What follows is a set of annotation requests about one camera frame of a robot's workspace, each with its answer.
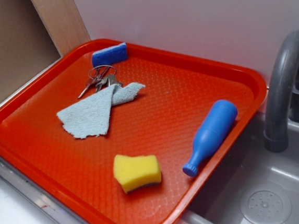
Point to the grey plastic faucet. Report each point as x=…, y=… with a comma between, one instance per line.
x=283, y=95

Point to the grey plastic sink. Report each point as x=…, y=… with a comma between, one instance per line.
x=251, y=185

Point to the blue sponge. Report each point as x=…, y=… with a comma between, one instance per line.
x=110, y=55

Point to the blue plastic bottle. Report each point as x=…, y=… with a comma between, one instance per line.
x=211, y=134

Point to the yellow sponge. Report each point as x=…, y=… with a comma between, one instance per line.
x=136, y=172

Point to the red plastic tray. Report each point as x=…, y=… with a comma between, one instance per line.
x=162, y=120

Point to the wooden board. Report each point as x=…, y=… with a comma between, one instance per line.
x=63, y=22

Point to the light blue cloth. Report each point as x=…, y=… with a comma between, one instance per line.
x=91, y=116

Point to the silver key bunch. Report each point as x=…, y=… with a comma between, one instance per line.
x=101, y=76

